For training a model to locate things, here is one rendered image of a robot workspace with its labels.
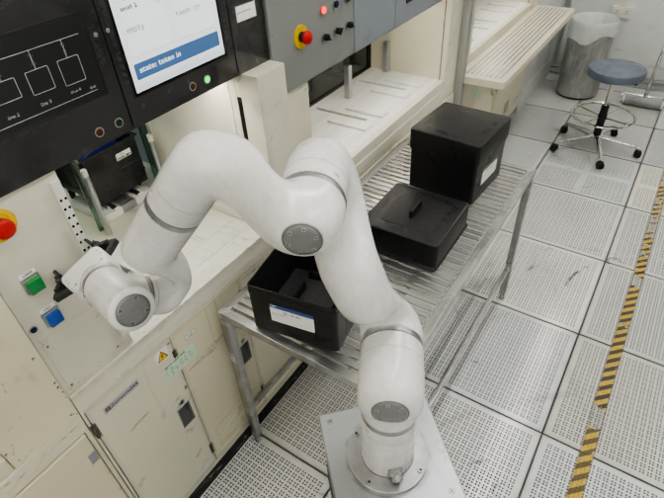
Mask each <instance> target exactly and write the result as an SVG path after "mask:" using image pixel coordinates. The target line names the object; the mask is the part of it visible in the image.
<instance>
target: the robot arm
mask: <svg viewBox="0 0 664 498"><path fill-rule="evenodd" d="M216 201H221V202H224V203H225V204H227V205H228V206H230V207H231V208H232V209H234V210H235V211H236V212H237V213H238V214H239V215H240V216H241V217H242V218H243V219H244V220H245V221H246V222H247V223H248V224H249V226H250V227H251V228H252V229H253V230H254V231H255V232H256V233H257V234H258V235H259V236H260V237H261V238H262V239H263V240H264V241H265V242H267V243H268V244H269V245H271V246H272V247H274V248H275V249H277V250H279V251H281V252H283V253H286V254H290V255H294V256H304V257H307V256H314V257H315V262H316V265H317V269H318V272H319V275H320V278H321V280H322V282H323V284H324V286H325V287H326V289H327V291H328V293H329V295H330V296H331V298H332V300H333V302H334V303H335V305H336V307H337V308H338V309H339V311H340V312H341V314H342V315H343V316H344V317H345V318H347V319H348V320H349V321H351V322H353V323H355V324H359V326H360V331H361V351H360V361H359V373H358V386H357V403H358V407H359V409H360V411H361V425H360V426H359V427H358V428H357V429H356V430H355V431H354V432H353V434H352V435H351V438H350V440H349V443H348V447H347V460H348V465H349V468H350V470H351V472H352V473H353V475H354V477H355V478H356V479H357V480H358V482H359V483H361V484H362V485H363V486H364V487H366V488H367V489H368V490H369V491H372V492H374V493H377V494H381V495H398V494H402V493H405V492H407V491H409V490H411V489H413V488H414V487H415V486H416V485H417V484H419V482H420V481H421V480H422V479H423V477H424V475H425V473H426V470H427V467H428V460H429V454H428V448H427V445H426V442H425V440H424V438H423V437H422V435H421V434H420V432H419V431H418V430H417V429H416V428H417V418H418V417H419V416H420V415H421V413H422V411H423V408H424V402H425V371H424V343H423V331H422V326H421V322H420V319H419V317H418V315H417V313H416V312H415V310H414V309H413V307H412V306H411V305H410V304H409V303H408V302H407V301H406V300H405V299H404V298H402V297H401V296H400V295H399V294H398V293H396V291H395V290H394V289H393V288H392V286H391V284H390V282H389V280H388V278H387V275H386V273H385V270H384V268H383V265H382V263H381V261H380V259H379V257H378V254H377V251H376V248H375V244H374V238H373V234H372V230H371V226H370V221H369V216H368V212H367V207H366V202H365V197H364V192H363V188H362V184H361V181H360V177H359V174H358V172H357V169H356V166H355V163H354V161H353V159H352V157H351V155H350V153H349V152H348V150H347V149H346V147H345V146H344V145H343V144H342V143H340V142H339V141H337V140H336V139H333V138H330V137H326V136H316V137H311V138H309V139H307V140H304V141H303V142H302V143H300V144H299V145H298V146H297V147H296V148H295V149H294V151H293V152H292V153H291V155H290V158H289V160H288V162H287V165H286V167H285V170H284V173H283V176H282V177H281V176H280V175H278V174H277V173H276V172H275V171H274V170H273V169H272V168H271V166H270V165H269V164H268V162H267V161H266V160H265V158H264V156H263V155H262V153H261V152H260V150H259V149H258V148H257V147H256V146H255V145H254V144H253V143H252V142H250V141H249V140H247V139H246V138H244V137H242V136H240V135H237V134H235V133H231V132H228V131H222V130H215V129H202V130H196V131H193V132H190V133H189V134H187V135H185V136H184V137H183V138H181V139H180V140H179V141H178V142H177V143H176V145H175V146H174V148H173V149H172V150H171V152H170V154H169V155H168V157H167V159H166V160H165V162H164V164H163V166H162V167H161V169H160V171H159V173H158V174H157V176H156V178H155V180H154V182H153V183H152V185H151V187H150V189H149V191H148V192H147V194H146V196H145V198H144V200H143V201H142V203H141V205H140V207H139V209H138V211H137V213H136V214H135V216H134V218H133V220H132V222H131V224H130V226H129V227H128V229H127V231H126V233H125V235H124V239H123V241H122V245H121V253H122V257H123V259H124V261H125V262H126V263H127V264H128V265H129V266H131V267H132V268H134V269H136V270H138V271H140V272H142V273H145V274H148V275H153V276H135V275H130V274H127V273H126V272H124V271H123V270H122V268H121V266H120V265H119V263H118V262H117V261H116V260H115V259H114V258H113V257H112V255H113V253H114V251H115V250H116V248H117V246H118V245H119V243H120V241H119V240H117V239H116V238H113V239H110V240H109V239H105V240H104V241H101V242H99V241H95V240H93V241H92V242H91V241H90V240H89V239H86V240H85V241H86V242H87V243H88V244H89V245H90V246H91V247H93V248H92V249H90V250H89V251H88V252H87V253H86V254H85V255H84V256H83V257H82V258H81V259H80V260H79V261H78V262H77V263H76V264H75V265H73V266H72V267H71V268H70V269H69V270H68V271H67V272H66V273H65V275H64V276H62V275H61V274H60V273H58V272H57V271H56V270H54V271H53V273H54V274H55V277H54V278H55V282H56V286H55V288H54V295H53V300H55V301H56V302H60V301H62V300H63V299H65V298H67V297H69V296H70V295H72V294H74V293H75V294H76V295H77V296H79V297H80V298H81V299H83V300H85V301H88V302H87V303H88V305H90V306H91V307H94V308H95V309H96V310H97V311H98V312H99V313H100V314H101V315H102V316H103V317H104V318H105V319H106V320H107V321H108V322H109V323H110V324H111V325H112V326H113V327H114V328H116V329H118V330H120V331H124V332H130V331H135V330H137V329H139V328H141V327H143V326H144V325H145V324H147V323H148V321H149V320H150V319H151V317H152V316H153V315H160V314H166V313H169V312H171V311H173V310H174V309H176V308H177V307H178V306H179V305H180V303H181V302H182V301H183V299H184V298H185V296H186V295H187V293H188V292H189V290H190V288H191V284H192V273H191V269H190V266H189V263H188V261H187V259H186V257H185V255H184V253H183V252H182V249H183V247H184V246H185V244H186V243H187V242H188V240H189V239H190V237H191V236H192V235H193V233H194V232H195V231H196V229H197V228H198V226H199V225H200V224H201V222H202V220H203V219H204V218H205V216H206V215H207V213H208V211H209V210H210V209H211V207H212V206H213V204H214V203H215V202H216Z"/></svg>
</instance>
